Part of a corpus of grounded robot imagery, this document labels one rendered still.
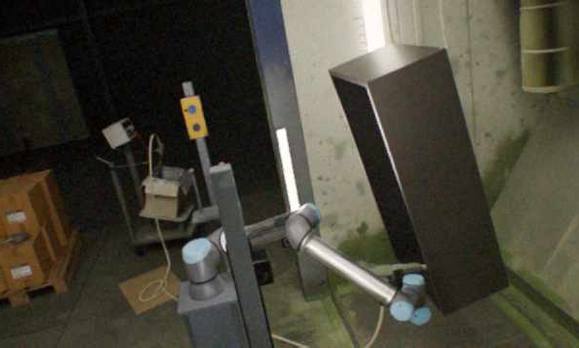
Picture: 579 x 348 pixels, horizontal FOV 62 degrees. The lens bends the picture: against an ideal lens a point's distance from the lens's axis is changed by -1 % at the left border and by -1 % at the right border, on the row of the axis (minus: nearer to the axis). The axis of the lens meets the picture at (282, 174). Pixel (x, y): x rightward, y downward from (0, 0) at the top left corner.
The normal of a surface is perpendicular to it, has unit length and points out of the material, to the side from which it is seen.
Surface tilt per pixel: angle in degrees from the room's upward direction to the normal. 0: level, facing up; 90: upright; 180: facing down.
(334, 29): 90
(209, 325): 90
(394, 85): 90
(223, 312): 90
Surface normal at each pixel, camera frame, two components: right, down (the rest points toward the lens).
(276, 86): 0.15, 0.29
